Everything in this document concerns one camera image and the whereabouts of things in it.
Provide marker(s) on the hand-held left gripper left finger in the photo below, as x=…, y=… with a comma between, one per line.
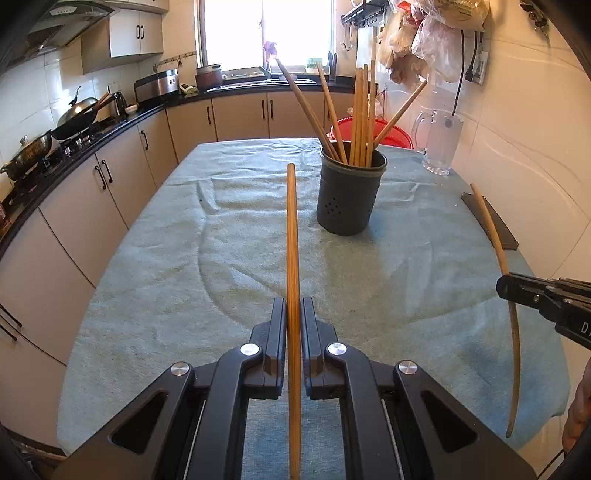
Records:
x=281, y=341

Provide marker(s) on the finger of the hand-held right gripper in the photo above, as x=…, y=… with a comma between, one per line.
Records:
x=521, y=293

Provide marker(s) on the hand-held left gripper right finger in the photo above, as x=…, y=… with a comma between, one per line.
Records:
x=305, y=341

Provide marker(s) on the thin curved wooden chopstick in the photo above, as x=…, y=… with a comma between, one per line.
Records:
x=487, y=222

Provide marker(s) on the brown wooden chopstick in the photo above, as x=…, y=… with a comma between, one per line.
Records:
x=292, y=230

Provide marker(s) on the dark grey utensil holder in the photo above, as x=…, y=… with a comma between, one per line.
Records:
x=351, y=198

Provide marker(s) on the bunch of wooden chopsticks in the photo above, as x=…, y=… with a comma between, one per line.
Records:
x=362, y=115

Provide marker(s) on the person's right forearm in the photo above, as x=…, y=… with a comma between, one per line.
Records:
x=577, y=415

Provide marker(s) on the dark brown board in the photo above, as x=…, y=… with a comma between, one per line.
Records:
x=505, y=235

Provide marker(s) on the light blue towel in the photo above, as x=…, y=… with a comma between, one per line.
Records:
x=184, y=277

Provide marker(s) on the clear glass pitcher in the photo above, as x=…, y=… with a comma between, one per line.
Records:
x=441, y=143

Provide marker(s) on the red plastic basin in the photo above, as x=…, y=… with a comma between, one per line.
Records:
x=399, y=138

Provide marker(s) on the beige base kitchen cabinets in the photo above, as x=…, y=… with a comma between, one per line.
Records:
x=78, y=203

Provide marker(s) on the hanging plastic bags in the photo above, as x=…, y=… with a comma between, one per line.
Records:
x=434, y=41

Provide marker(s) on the black kitchen countertop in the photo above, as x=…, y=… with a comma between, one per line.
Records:
x=147, y=110

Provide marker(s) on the dark red cooking pot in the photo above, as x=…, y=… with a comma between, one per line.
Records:
x=207, y=81

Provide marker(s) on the green cup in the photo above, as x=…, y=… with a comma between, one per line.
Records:
x=315, y=65

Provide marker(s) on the steel rice cooker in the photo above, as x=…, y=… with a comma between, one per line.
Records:
x=154, y=87

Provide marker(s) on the black gas stove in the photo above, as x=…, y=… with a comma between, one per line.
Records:
x=78, y=143

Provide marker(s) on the small steel kettle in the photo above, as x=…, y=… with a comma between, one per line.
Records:
x=119, y=104

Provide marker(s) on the black wok with lid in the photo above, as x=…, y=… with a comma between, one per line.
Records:
x=76, y=115

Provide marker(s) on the bright kitchen window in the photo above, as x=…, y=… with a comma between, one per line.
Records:
x=295, y=32

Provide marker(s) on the steel pot with lid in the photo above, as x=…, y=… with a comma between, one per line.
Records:
x=27, y=154

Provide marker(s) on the beige upper kitchen cabinets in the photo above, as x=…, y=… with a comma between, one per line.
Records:
x=124, y=37

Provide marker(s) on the steel range hood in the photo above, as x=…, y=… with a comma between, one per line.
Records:
x=60, y=23

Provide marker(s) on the white wall socket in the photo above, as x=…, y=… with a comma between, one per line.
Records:
x=480, y=69

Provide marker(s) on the black wall hook rack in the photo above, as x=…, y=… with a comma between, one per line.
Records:
x=364, y=14

